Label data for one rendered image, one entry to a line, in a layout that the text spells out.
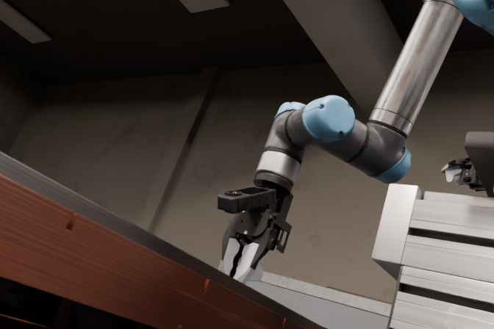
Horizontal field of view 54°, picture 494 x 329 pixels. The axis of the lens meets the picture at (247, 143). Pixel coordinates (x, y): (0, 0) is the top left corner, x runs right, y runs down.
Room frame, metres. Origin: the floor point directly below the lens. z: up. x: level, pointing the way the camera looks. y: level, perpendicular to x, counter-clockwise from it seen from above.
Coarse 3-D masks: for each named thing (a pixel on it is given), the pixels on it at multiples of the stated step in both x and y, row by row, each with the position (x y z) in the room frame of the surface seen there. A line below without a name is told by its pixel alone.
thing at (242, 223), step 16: (256, 176) 0.84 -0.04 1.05; (272, 176) 0.81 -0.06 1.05; (288, 192) 0.84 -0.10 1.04; (256, 208) 0.82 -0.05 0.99; (272, 208) 0.84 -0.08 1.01; (288, 208) 0.87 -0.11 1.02; (240, 224) 0.84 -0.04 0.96; (256, 224) 0.82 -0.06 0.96; (272, 224) 0.82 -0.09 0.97; (288, 224) 0.85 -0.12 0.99; (272, 240) 0.85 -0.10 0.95
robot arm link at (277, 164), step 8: (264, 152) 0.84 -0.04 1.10; (272, 152) 0.82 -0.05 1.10; (264, 160) 0.83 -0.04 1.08; (272, 160) 0.82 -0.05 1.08; (280, 160) 0.81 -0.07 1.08; (288, 160) 0.81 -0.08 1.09; (264, 168) 0.82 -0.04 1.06; (272, 168) 0.81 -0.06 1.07; (280, 168) 0.81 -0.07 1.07; (288, 168) 0.81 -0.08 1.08; (296, 168) 0.82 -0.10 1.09; (280, 176) 0.82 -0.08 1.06; (288, 176) 0.82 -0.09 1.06; (296, 176) 0.83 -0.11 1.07
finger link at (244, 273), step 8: (248, 248) 0.82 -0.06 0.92; (256, 248) 0.81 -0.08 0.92; (248, 256) 0.82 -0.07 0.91; (240, 264) 0.82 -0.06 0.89; (248, 264) 0.81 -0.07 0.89; (240, 272) 0.82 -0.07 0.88; (248, 272) 0.81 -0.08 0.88; (256, 272) 0.84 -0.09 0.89; (240, 280) 0.82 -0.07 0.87; (248, 280) 0.83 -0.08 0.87; (256, 280) 0.85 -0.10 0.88
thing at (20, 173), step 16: (0, 160) 0.37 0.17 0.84; (16, 176) 0.38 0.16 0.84; (32, 176) 0.39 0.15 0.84; (48, 192) 0.41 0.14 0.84; (64, 192) 0.42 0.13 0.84; (80, 208) 0.43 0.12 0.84; (96, 208) 0.45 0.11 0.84; (112, 224) 0.47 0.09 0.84; (128, 224) 0.48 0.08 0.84; (144, 240) 0.50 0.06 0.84; (160, 240) 0.52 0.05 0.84; (176, 256) 0.54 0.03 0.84; (192, 256) 0.56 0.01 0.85; (208, 272) 0.59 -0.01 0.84; (240, 288) 0.64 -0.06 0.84; (272, 304) 0.71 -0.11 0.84; (304, 320) 0.80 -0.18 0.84
